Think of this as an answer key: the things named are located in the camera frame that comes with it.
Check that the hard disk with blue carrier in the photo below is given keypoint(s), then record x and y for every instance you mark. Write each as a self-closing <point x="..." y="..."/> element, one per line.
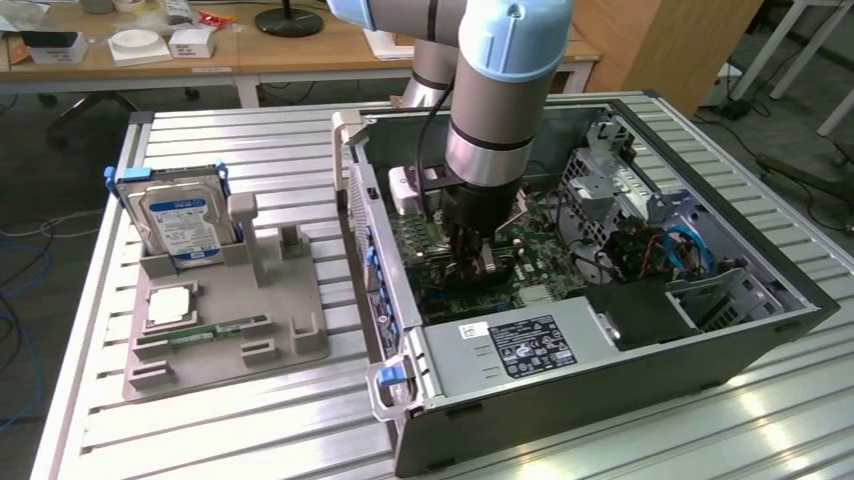
<point x="181" y="225"/>

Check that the silver CPU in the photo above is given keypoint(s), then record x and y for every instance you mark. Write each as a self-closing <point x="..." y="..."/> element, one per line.
<point x="170" y="306"/>

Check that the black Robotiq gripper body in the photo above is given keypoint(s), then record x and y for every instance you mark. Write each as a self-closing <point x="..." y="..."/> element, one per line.
<point x="481" y="207"/>

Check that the white labelled box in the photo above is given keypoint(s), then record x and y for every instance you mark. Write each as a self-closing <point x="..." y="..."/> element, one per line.
<point x="194" y="45"/>

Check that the grey parts rack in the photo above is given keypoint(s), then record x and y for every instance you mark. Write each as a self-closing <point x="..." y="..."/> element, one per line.
<point x="287" y="300"/>

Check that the metal disk bay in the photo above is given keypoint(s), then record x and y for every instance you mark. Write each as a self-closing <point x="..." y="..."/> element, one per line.
<point x="721" y="302"/>

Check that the white cardboard box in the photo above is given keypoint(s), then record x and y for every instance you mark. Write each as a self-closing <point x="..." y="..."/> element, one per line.
<point x="388" y="47"/>

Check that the black round stand base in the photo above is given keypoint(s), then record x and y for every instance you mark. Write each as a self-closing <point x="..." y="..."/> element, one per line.
<point x="289" y="22"/>

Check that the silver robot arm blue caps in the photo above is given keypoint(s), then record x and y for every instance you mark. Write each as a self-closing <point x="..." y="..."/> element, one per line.
<point x="494" y="110"/>

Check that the grey cup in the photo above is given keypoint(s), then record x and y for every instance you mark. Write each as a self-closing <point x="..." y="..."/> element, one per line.
<point x="99" y="6"/>

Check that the green motherboard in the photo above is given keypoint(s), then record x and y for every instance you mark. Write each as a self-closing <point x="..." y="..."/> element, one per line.
<point x="548" y="255"/>

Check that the white box with black top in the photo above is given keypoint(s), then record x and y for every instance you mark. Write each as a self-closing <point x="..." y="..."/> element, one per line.
<point x="57" y="52"/>

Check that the black and grey PC case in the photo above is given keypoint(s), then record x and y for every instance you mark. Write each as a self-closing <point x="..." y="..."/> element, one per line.
<point x="601" y="400"/>

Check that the white floor box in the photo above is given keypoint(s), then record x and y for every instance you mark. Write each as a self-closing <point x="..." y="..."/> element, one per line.
<point x="728" y="85"/>

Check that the grey power supply with label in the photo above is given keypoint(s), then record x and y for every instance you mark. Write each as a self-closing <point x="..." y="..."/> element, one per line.
<point x="454" y="365"/>

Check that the red packet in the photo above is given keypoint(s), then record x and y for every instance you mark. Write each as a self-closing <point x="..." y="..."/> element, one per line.
<point x="217" y="22"/>

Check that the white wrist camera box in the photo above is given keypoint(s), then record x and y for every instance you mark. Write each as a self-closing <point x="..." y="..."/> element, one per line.
<point x="409" y="197"/>

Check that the white printed packet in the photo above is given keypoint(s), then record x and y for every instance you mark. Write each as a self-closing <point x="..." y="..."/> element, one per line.
<point x="177" y="7"/>

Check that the white round holder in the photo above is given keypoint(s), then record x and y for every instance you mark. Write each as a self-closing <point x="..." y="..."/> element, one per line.
<point x="137" y="50"/>

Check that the metal socket cover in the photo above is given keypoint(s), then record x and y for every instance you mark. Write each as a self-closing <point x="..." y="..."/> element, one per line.
<point x="517" y="210"/>

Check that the green RAM stick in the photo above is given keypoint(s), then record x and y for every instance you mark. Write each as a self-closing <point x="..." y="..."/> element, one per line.
<point x="221" y="329"/>

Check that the silver chipset heatsink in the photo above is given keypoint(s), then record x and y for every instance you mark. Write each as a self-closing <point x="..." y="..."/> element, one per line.
<point x="534" y="296"/>

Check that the wooden desk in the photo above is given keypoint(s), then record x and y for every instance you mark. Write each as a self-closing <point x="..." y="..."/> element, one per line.
<point x="301" y="57"/>

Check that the perforated metal drive cage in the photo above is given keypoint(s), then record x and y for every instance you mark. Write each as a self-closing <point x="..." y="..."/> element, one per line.
<point x="594" y="165"/>

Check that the black power adapter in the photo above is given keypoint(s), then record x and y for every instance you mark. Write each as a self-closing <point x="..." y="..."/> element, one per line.
<point x="736" y="110"/>

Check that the wooden cabinet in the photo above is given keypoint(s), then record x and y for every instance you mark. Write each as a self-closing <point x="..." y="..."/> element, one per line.
<point x="668" y="50"/>

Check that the white table frame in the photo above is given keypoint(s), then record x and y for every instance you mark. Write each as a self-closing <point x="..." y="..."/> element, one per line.
<point x="762" y="55"/>

